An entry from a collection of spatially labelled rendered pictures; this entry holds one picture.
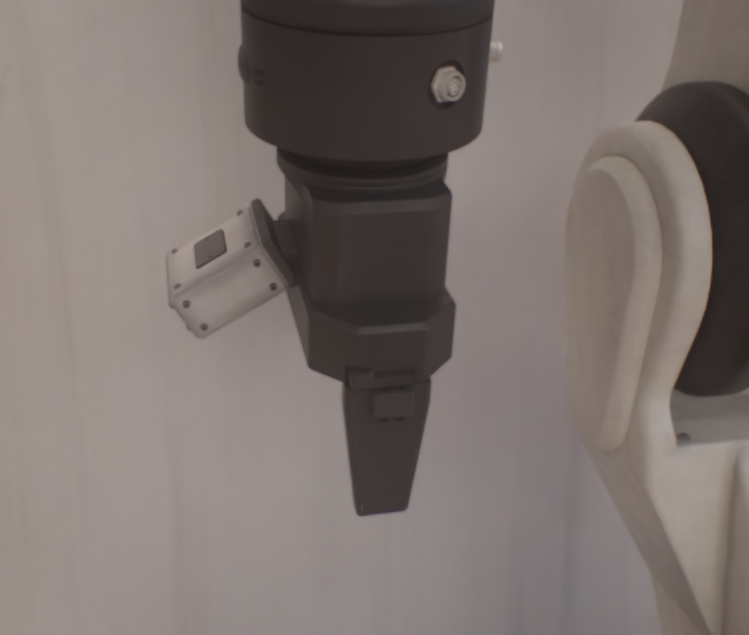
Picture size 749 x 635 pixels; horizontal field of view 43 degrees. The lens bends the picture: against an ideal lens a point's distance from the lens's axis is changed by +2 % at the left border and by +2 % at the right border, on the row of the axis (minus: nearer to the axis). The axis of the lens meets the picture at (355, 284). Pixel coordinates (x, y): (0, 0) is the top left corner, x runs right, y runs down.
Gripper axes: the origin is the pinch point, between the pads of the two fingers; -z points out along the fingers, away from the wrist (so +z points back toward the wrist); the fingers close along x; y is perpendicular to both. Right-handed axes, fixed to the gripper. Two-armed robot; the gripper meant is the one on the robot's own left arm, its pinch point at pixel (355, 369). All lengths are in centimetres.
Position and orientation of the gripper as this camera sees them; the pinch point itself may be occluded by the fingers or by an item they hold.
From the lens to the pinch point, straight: 40.6
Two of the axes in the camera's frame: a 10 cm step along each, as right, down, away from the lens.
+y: -9.8, 0.7, -1.9
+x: -2.0, -4.6, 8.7
